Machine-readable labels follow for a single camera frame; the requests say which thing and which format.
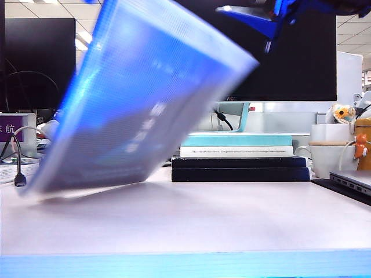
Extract grey plush toy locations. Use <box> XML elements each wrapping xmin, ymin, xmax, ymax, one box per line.
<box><xmin>352</xmin><ymin>90</ymin><xmax>371</xmax><ymax>120</ymax></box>

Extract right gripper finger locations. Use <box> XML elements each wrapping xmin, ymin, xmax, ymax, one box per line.
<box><xmin>215</xmin><ymin>5</ymin><xmax>281</xmax><ymax>40</ymax></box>

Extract thin white cable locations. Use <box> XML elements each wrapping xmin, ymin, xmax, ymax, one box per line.
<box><xmin>11</xmin><ymin>125</ymin><xmax>52</xmax><ymax>145</ymax></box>

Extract round wooden mug lid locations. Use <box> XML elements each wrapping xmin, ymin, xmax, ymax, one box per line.
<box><xmin>308</xmin><ymin>140</ymin><xmax>356</xmax><ymax>147</ymax></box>

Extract transparent plastic zipper file bag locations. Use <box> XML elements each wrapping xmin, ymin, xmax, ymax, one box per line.
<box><xmin>17</xmin><ymin>0</ymin><xmax>260</xmax><ymax>201</ymax></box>

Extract black monitor cable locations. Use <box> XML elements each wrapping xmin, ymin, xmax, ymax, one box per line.
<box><xmin>213</xmin><ymin>108</ymin><xmax>234</xmax><ymax>131</ymax></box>

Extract purple sign acrylic stand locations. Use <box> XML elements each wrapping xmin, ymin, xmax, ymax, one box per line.
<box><xmin>0</xmin><ymin>112</ymin><xmax>38</xmax><ymax>159</ymax></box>

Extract large black computer monitor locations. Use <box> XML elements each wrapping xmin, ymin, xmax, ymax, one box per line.
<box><xmin>173</xmin><ymin>0</ymin><xmax>339</xmax><ymax>103</ymax></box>

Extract orange cat cable holder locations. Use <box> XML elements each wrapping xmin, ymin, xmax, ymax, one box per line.
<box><xmin>352</xmin><ymin>133</ymin><xmax>369</xmax><ymax>160</ymax></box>

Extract teal cover book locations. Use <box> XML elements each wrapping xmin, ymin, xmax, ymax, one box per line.
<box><xmin>180</xmin><ymin>133</ymin><xmax>294</xmax><ymax>148</ymax></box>

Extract white desk organizer box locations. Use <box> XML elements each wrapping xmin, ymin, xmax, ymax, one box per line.
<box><xmin>310</xmin><ymin>123</ymin><xmax>358</xmax><ymax>143</ymax></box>

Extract straw hat sunflower ornament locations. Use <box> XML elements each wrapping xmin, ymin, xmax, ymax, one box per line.
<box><xmin>325</xmin><ymin>103</ymin><xmax>357</xmax><ymax>126</ymax></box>

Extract yellow rectangular tin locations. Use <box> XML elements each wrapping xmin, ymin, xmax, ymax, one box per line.
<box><xmin>354</xmin><ymin>116</ymin><xmax>371</xmax><ymax>172</ymax></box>

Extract white spine book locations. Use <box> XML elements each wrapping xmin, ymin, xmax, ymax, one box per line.
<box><xmin>179</xmin><ymin>145</ymin><xmax>295</xmax><ymax>159</ymax></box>

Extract white ceramic mug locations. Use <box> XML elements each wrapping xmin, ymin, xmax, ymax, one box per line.
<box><xmin>294</xmin><ymin>144</ymin><xmax>361</xmax><ymax>180</ymax></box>

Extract white charging cable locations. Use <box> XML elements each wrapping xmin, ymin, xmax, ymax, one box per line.
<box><xmin>338</xmin><ymin>140</ymin><xmax>358</xmax><ymax>172</ymax></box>

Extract silver laptop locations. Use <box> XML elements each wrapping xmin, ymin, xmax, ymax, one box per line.
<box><xmin>329</xmin><ymin>169</ymin><xmax>371</xmax><ymax>198</ymax></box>

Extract teal and silver monitor stand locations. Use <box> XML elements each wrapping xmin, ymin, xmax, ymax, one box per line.
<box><xmin>213</xmin><ymin>101</ymin><xmax>252</xmax><ymax>134</ymax></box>

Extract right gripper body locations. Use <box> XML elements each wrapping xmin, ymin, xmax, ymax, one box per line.
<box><xmin>260</xmin><ymin>0</ymin><xmax>371</xmax><ymax>19</ymax></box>

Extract white partition board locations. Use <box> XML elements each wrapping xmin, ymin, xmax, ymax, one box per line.
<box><xmin>336</xmin><ymin>51</ymin><xmax>364</xmax><ymax>106</ymax></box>

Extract printed paper sheets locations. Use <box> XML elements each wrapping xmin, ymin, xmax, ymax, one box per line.
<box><xmin>0</xmin><ymin>163</ymin><xmax>40</xmax><ymax>185</ymax></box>

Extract black secondary monitor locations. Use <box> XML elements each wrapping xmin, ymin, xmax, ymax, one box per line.
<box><xmin>3</xmin><ymin>17</ymin><xmax>77</xmax><ymax>111</ymax></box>

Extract white rounded object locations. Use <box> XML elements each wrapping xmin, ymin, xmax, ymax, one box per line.
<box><xmin>37</xmin><ymin>119</ymin><xmax>63</xmax><ymax>143</ymax></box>

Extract black usb cable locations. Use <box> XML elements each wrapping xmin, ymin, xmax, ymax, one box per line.
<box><xmin>0</xmin><ymin>134</ymin><xmax>28</xmax><ymax>188</ymax></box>

